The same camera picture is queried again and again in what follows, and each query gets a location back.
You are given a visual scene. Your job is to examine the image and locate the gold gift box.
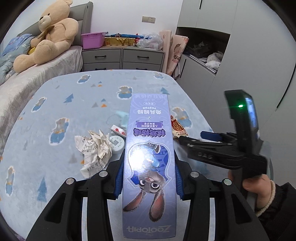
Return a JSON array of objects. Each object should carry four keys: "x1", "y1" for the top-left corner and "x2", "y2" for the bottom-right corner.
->
[{"x1": 105, "y1": 37, "x2": 136, "y2": 46}]

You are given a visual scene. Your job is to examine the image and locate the small white round container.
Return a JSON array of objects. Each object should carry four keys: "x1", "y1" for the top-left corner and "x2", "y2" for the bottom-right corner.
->
[{"x1": 109, "y1": 136, "x2": 126, "y2": 156}]

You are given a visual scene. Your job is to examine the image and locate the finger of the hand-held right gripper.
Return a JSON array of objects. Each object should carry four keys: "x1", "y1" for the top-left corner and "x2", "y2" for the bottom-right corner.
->
[
  {"x1": 177, "y1": 136, "x2": 232, "y2": 151},
  {"x1": 200, "y1": 130, "x2": 237, "y2": 145}
]

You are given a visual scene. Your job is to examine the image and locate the white red snack packet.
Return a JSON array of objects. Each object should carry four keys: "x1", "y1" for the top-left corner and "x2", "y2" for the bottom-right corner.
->
[{"x1": 110, "y1": 125, "x2": 127, "y2": 138}]

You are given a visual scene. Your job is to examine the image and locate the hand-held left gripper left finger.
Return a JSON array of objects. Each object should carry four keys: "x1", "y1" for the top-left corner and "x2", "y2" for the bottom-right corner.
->
[{"x1": 26, "y1": 153, "x2": 125, "y2": 241}]

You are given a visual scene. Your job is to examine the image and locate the grey four-drawer cabinet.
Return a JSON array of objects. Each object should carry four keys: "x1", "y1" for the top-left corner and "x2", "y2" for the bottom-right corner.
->
[{"x1": 81, "y1": 45, "x2": 165, "y2": 72}]

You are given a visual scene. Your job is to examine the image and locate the plain pink board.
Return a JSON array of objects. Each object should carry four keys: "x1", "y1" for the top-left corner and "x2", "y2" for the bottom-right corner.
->
[{"x1": 159, "y1": 30, "x2": 173, "y2": 75}]

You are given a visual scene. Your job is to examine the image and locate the white paper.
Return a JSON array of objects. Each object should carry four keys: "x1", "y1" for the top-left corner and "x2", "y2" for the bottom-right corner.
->
[{"x1": 74, "y1": 130, "x2": 113, "y2": 179}]

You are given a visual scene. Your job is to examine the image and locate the clear plastic bag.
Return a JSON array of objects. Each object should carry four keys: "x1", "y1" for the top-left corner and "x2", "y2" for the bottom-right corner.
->
[{"x1": 139, "y1": 33, "x2": 163, "y2": 50}]

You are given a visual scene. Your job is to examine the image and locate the purple toothpaste box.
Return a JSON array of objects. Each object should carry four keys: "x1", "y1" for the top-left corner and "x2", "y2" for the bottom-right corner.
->
[{"x1": 121, "y1": 94, "x2": 179, "y2": 239}]

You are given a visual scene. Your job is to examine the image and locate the white built-in wardrobe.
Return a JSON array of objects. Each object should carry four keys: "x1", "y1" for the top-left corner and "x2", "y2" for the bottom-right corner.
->
[{"x1": 174, "y1": 0, "x2": 296, "y2": 163}]

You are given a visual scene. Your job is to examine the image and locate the blue printed quilt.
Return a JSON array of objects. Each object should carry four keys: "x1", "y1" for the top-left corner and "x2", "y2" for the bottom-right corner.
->
[{"x1": 0, "y1": 34, "x2": 33, "y2": 85}]

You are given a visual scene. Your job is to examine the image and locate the person's right hand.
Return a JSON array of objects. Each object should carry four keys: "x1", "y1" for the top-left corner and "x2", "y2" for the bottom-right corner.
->
[{"x1": 242, "y1": 174, "x2": 275, "y2": 210}]

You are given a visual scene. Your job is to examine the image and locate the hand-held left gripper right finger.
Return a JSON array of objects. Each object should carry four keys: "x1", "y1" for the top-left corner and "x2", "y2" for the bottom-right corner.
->
[{"x1": 174, "y1": 154, "x2": 271, "y2": 241}]

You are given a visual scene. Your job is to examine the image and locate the grey padded bed headboard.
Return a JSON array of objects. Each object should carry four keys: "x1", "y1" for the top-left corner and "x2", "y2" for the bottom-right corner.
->
[{"x1": 16, "y1": 2, "x2": 93, "y2": 47}]

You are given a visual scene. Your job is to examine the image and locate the white soft cloth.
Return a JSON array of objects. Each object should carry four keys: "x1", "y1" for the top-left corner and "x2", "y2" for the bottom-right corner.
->
[{"x1": 206, "y1": 51, "x2": 224, "y2": 70}]

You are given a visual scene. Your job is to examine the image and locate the bed with beige sheet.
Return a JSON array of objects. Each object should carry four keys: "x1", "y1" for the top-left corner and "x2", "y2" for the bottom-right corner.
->
[{"x1": 0, "y1": 45, "x2": 84, "y2": 130}]

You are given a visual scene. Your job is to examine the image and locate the person's right forearm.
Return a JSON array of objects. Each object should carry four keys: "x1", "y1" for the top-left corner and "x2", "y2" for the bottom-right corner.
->
[{"x1": 255, "y1": 182, "x2": 293, "y2": 241}]

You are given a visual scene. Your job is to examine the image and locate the dark clothes pile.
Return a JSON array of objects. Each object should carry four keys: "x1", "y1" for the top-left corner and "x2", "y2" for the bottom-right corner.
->
[{"x1": 185, "y1": 40, "x2": 222, "y2": 61}]

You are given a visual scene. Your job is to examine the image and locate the large beige teddy bear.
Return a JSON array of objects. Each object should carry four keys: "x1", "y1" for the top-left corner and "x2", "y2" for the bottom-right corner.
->
[{"x1": 13, "y1": 0, "x2": 79, "y2": 73}]

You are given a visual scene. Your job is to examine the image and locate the beige red snack packet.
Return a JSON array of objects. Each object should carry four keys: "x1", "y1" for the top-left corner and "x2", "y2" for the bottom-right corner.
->
[{"x1": 170, "y1": 114, "x2": 188, "y2": 139}]

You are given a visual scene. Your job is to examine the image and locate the pink printed folded mat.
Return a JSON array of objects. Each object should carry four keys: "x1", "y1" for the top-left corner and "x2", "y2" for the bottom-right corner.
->
[{"x1": 168, "y1": 35, "x2": 189, "y2": 77}]

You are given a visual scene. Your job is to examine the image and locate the purple plastic bin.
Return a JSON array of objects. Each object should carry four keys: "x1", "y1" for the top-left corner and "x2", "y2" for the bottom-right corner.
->
[{"x1": 81, "y1": 32, "x2": 107, "y2": 50}]

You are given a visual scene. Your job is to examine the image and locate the light blue tissue packet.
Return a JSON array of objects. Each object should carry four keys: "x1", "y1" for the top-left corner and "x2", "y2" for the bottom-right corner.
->
[{"x1": 114, "y1": 110, "x2": 129, "y2": 130}]

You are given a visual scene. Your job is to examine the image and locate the black thin frame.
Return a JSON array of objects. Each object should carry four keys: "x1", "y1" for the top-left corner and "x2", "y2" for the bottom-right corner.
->
[{"x1": 177, "y1": 56, "x2": 186, "y2": 79}]

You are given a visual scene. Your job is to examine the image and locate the stack of papers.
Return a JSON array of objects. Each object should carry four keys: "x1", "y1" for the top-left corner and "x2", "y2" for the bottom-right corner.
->
[{"x1": 189, "y1": 54, "x2": 216, "y2": 73}]

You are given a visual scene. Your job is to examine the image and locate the blue wrapping paper roll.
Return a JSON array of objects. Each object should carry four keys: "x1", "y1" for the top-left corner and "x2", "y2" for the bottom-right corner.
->
[{"x1": 105, "y1": 33, "x2": 145, "y2": 39}]

